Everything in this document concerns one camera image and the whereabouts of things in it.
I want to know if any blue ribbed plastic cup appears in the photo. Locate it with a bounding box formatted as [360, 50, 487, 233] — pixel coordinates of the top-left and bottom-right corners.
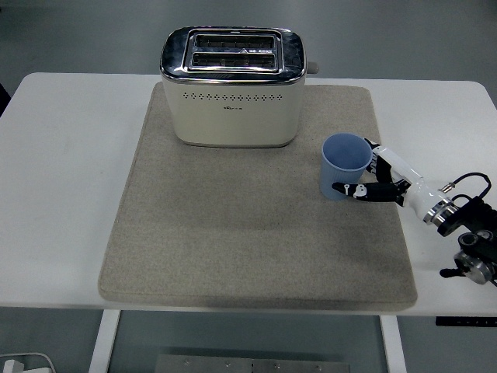
[318, 132, 373, 201]

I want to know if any grey metal plate with screws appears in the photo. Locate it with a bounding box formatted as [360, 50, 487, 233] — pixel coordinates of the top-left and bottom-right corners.
[155, 354, 352, 373]

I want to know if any black table control panel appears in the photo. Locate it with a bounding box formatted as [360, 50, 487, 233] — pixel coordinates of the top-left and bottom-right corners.
[435, 316, 497, 327]

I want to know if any cream chrome two-slot toaster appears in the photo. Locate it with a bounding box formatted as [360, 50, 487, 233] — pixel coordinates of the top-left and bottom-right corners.
[160, 26, 321, 148]

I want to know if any white table leg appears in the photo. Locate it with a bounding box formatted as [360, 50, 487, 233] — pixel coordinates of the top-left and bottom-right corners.
[379, 315, 408, 373]
[87, 309, 122, 373]

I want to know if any white power strip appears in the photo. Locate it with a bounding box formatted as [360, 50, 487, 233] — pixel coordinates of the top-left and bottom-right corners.
[0, 351, 55, 373]

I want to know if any white table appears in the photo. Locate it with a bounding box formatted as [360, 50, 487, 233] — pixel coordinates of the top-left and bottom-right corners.
[0, 71, 497, 373]

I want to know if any grey felt table mat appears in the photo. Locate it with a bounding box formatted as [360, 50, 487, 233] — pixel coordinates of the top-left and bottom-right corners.
[97, 83, 419, 312]

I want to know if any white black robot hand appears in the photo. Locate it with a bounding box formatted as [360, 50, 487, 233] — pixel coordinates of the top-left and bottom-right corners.
[331, 137, 447, 220]

